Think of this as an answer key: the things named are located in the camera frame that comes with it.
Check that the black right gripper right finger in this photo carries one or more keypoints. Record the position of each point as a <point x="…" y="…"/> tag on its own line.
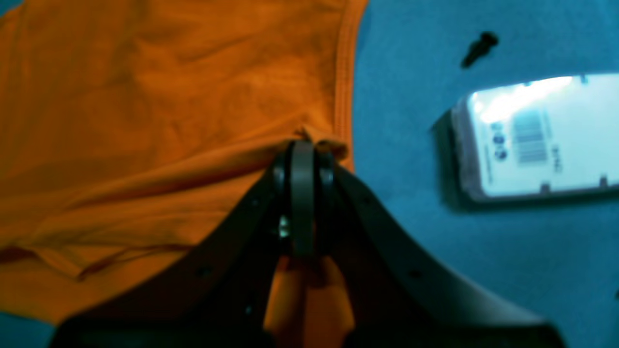
<point x="402" y="296"/>

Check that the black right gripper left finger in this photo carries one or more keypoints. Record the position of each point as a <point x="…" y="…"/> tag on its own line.
<point x="217" y="295"/>

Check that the orange t-shirt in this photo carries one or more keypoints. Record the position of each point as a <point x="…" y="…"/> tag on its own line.
<point x="131" y="128"/>

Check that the blue table cloth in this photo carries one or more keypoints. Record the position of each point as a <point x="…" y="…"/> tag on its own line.
<point x="559" y="260"/>

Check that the white phone box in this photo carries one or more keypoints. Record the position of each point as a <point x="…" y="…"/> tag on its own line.
<point x="539" y="140"/>

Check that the small black screw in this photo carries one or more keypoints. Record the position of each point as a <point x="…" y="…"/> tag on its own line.
<point x="480" y="48"/>

